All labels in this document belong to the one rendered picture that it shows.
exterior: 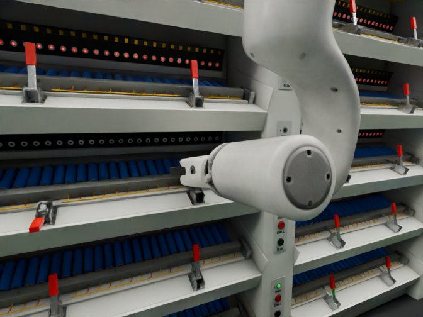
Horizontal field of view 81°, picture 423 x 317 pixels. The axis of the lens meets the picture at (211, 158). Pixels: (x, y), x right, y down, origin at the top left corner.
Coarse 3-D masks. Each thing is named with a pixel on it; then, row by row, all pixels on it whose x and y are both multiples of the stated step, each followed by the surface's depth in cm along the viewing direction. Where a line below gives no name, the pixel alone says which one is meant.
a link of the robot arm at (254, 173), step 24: (240, 144) 30; (264, 144) 25; (288, 144) 23; (312, 144) 23; (216, 168) 32; (240, 168) 27; (264, 168) 23; (288, 168) 22; (312, 168) 23; (240, 192) 27; (264, 192) 23; (288, 192) 22; (312, 192) 23; (288, 216) 23; (312, 216) 24
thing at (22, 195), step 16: (144, 176) 52; (160, 176) 53; (176, 176) 54; (0, 192) 42; (16, 192) 42; (32, 192) 43; (48, 192) 44; (64, 192) 45; (80, 192) 46; (96, 192) 48; (112, 192) 49
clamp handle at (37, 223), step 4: (40, 208) 40; (44, 208) 40; (40, 212) 39; (44, 212) 39; (40, 216) 38; (44, 216) 38; (36, 220) 36; (40, 220) 36; (32, 224) 35; (36, 224) 35; (40, 224) 35; (28, 228) 34; (32, 228) 34; (36, 228) 34; (40, 228) 35; (32, 232) 34
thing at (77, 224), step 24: (192, 144) 65; (216, 144) 68; (120, 192) 50; (144, 192) 51; (0, 216) 40; (24, 216) 41; (72, 216) 43; (96, 216) 44; (120, 216) 44; (144, 216) 46; (168, 216) 48; (192, 216) 51; (216, 216) 54; (0, 240) 38; (24, 240) 39; (48, 240) 41; (72, 240) 43
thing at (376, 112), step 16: (368, 80) 89; (384, 80) 92; (368, 96) 80; (384, 96) 86; (400, 96) 93; (416, 96) 88; (368, 112) 69; (384, 112) 72; (400, 112) 76; (416, 112) 80; (368, 128) 71; (384, 128) 73
